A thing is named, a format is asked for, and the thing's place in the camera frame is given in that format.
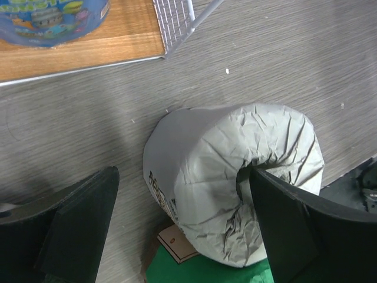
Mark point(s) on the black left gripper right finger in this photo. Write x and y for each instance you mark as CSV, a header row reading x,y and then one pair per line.
x,y
309,238

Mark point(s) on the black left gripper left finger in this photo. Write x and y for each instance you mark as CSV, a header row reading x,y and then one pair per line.
x,y
59,237

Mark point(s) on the grey paper towel roll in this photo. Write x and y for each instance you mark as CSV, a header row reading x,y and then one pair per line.
x,y
191,163

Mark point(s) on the white roll blue wrapper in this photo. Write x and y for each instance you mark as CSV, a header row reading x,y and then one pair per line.
x,y
47,23

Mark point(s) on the green wrapped paper roll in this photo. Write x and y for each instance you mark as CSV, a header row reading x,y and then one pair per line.
x,y
171,258

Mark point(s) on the white wire wooden shelf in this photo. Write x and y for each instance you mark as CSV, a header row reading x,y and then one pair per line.
x,y
133,31

